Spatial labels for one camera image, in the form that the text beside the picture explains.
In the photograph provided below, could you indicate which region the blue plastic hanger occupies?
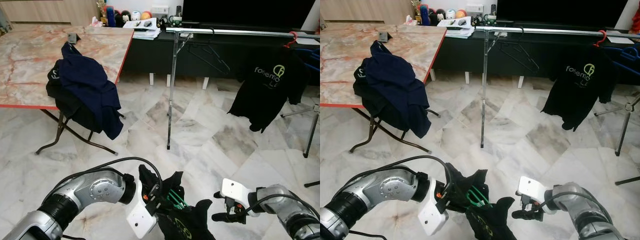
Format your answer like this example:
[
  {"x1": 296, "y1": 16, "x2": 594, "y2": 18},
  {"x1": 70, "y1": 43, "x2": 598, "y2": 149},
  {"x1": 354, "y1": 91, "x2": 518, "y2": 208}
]
[
  {"x1": 602, "y1": 45, "x2": 640, "y2": 76},
  {"x1": 295, "y1": 46, "x2": 321, "y2": 73}
]

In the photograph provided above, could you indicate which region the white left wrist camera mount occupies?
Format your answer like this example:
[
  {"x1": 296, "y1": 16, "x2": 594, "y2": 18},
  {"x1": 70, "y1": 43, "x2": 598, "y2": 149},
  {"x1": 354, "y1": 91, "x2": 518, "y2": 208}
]
[
  {"x1": 417, "y1": 192, "x2": 451, "y2": 237},
  {"x1": 126, "y1": 197, "x2": 158, "y2": 238}
]

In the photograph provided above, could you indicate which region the white flat tray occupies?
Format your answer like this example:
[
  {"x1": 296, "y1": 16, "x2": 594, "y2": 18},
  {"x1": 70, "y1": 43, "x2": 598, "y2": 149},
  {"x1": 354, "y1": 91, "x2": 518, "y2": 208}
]
[
  {"x1": 437, "y1": 17, "x2": 473, "y2": 29},
  {"x1": 123, "y1": 18, "x2": 158, "y2": 30}
]

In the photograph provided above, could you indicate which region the black flat television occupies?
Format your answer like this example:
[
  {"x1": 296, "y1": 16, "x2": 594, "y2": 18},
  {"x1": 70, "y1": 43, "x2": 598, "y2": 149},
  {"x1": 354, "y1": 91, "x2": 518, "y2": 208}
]
[
  {"x1": 496, "y1": 0, "x2": 628, "y2": 26},
  {"x1": 182, "y1": 0, "x2": 318, "y2": 25}
]

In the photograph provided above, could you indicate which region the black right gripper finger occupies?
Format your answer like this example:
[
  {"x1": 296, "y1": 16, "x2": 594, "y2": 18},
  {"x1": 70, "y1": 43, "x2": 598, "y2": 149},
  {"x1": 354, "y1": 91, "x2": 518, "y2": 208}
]
[
  {"x1": 511, "y1": 209, "x2": 545, "y2": 221},
  {"x1": 211, "y1": 212, "x2": 247, "y2": 224}
]

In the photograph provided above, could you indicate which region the silver metal clothes rack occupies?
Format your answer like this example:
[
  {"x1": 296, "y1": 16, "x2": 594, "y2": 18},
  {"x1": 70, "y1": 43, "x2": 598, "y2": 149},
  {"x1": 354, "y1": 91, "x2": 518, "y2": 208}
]
[
  {"x1": 475, "y1": 26, "x2": 640, "y2": 157},
  {"x1": 165, "y1": 26, "x2": 321, "y2": 159}
]

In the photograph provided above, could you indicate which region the green plastic hanger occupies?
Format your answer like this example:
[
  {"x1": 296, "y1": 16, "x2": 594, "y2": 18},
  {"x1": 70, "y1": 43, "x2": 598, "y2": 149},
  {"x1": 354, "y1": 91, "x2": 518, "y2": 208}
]
[
  {"x1": 165, "y1": 187, "x2": 190, "y2": 211},
  {"x1": 467, "y1": 184, "x2": 493, "y2": 208}
]

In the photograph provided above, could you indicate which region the black t-shirt green print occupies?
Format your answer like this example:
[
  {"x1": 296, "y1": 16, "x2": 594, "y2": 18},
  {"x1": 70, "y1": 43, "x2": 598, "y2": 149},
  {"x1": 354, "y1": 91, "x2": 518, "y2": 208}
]
[
  {"x1": 541, "y1": 46, "x2": 618, "y2": 132},
  {"x1": 228, "y1": 46, "x2": 310, "y2": 133},
  {"x1": 444, "y1": 162, "x2": 518, "y2": 240},
  {"x1": 138, "y1": 164, "x2": 217, "y2": 240}
]

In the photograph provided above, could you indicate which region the light wood cabinet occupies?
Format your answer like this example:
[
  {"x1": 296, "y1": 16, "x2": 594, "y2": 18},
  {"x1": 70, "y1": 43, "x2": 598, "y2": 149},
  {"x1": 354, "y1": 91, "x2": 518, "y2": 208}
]
[
  {"x1": 320, "y1": 0, "x2": 418, "y2": 23},
  {"x1": 0, "y1": 0, "x2": 101, "y2": 25}
]

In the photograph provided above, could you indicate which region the black television console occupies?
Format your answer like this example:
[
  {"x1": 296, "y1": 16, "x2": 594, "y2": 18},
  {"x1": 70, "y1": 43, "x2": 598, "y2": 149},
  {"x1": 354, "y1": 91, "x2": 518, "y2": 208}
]
[
  {"x1": 120, "y1": 22, "x2": 321, "y2": 86},
  {"x1": 432, "y1": 22, "x2": 640, "y2": 86}
]

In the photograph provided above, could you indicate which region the dark blue garment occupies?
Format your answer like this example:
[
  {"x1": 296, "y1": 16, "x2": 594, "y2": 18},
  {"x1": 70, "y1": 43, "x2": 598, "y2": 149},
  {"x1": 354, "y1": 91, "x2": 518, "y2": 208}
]
[
  {"x1": 361, "y1": 41, "x2": 432, "y2": 140},
  {"x1": 54, "y1": 42, "x2": 124, "y2": 141}
]

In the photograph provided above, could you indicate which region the stack of papers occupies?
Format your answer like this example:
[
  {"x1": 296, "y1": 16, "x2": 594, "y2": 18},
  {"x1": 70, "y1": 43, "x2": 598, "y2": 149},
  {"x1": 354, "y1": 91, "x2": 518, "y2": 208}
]
[
  {"x1": 436, "y1": 24, "x2": 476, "y2": 39},
  {"x1": 122, "y1": 25, "x2": 162, "y2": 40}
]

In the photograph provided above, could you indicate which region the black garment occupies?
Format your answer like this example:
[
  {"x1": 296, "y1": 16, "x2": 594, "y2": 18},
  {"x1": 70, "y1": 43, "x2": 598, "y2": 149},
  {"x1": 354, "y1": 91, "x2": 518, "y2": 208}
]
[
  {"x1": 46, "y1": 67, "x2": 101, "y2": 133},
  {"x1": 352, "y1": 67, "x2": 406, "y2": 132}
]

